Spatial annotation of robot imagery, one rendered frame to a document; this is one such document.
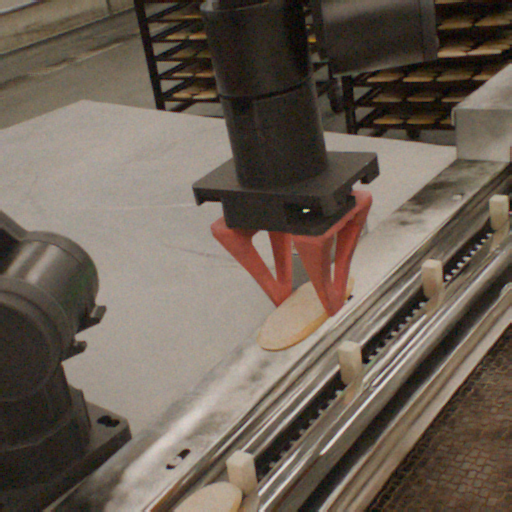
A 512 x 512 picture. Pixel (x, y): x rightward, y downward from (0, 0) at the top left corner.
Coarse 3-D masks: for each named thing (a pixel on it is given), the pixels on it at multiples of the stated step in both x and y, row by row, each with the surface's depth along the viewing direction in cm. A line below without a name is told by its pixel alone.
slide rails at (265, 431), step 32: (480, 224) 88; (448, 256) 83; (480, 256) 82; (416, 288) 79; (448, 288) 78; (384, 320) 75; (416, 320) 74; (384, 352) 71; (320, 384) 68; (352, 384) 68; (288, 416) 65; (320, 416) 65; (256, 448) 63; (224, 480) 60
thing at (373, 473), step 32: (480, 320) 63; (480, 352) 62; (448, 384) 59; (416, 416) 56; (384, 448) 54; (416, 448) 54; (448, 448) 53; (352, 480) 51; (384, 480) 52; (416, 480) 52; (448, 480) 51
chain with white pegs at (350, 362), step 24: (504, 216) 88; (480, 240) 87; (432, 264) 78; (456, 264) 84; (432, 288) 79; (408, 312) 77; (384, 336) 75; (360, 360) 69; (240, 456) 59; (240, 480) 59
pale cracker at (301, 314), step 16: (304, 288) 62; (352, 288) 62; (288, 304) 60; (304, 304) 60; (320, 304) 60; (272, 320) 59; (288, 320) 58; (304, 320) 58; (320, 320) 59; (272, 336) 58; (288, 336) 57; (304, 336) 58
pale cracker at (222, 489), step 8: (208, 488) 59; (216, 488) 58; (224, 488) 58; (232, 488) 58; (192, 496) 58; (200, 496) 58; (208, 496) 58; (216, 496) 58; (224, 496) 58; (232, 496) 58; (240, 496) 58; (184, 504) 57; (192, 504) 57; (200, 504) 57; (208, 504) 57; (216, 504) 57; (224, 504) 57; (232, 504) 57
